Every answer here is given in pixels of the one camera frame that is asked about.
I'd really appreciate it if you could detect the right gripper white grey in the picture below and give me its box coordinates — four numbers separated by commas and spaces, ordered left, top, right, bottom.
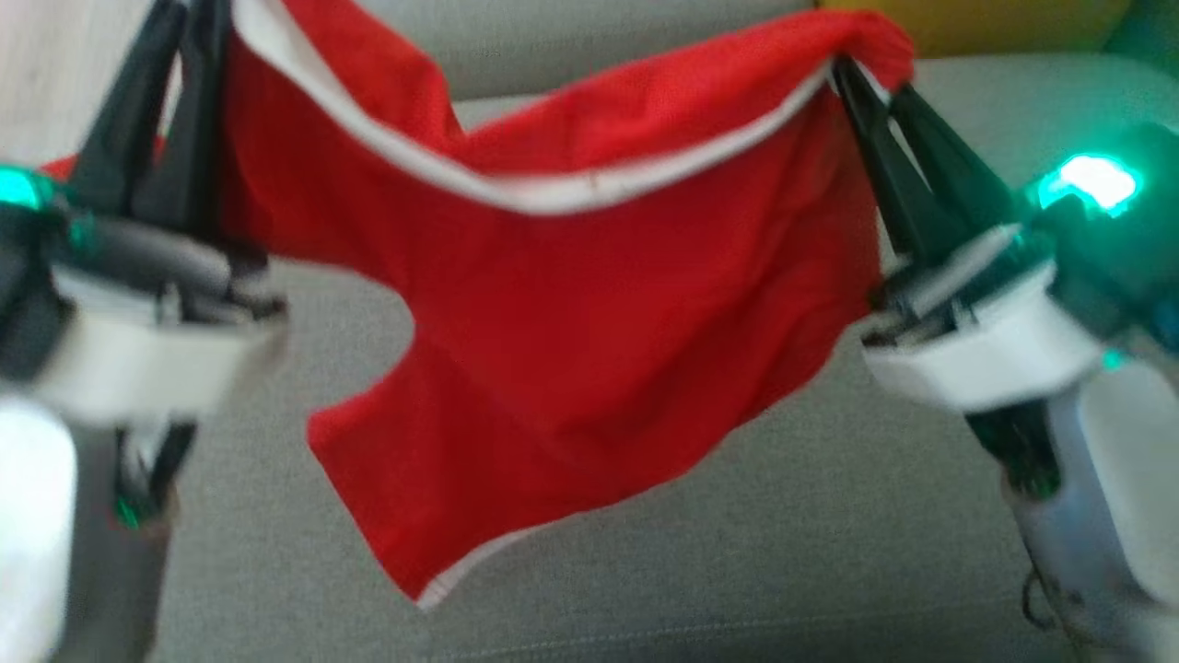
829, 55, 1108, 413

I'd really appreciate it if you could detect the yellow sofa backrest cushion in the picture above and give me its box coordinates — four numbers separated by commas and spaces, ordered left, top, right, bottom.
818, 0, 1136, 58

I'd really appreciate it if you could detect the grey sofa seat cushion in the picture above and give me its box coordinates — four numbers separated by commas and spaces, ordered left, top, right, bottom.
357, 0, 823, 104

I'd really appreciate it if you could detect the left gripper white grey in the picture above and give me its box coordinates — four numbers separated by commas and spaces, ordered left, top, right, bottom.
37, 0, 288, 423

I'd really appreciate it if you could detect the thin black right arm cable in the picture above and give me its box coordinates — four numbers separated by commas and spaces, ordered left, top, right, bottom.
1016, 564, 1071, 638

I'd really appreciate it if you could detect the red shorts white trim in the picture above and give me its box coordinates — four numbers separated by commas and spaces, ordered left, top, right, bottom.
37, 0, 917, 613

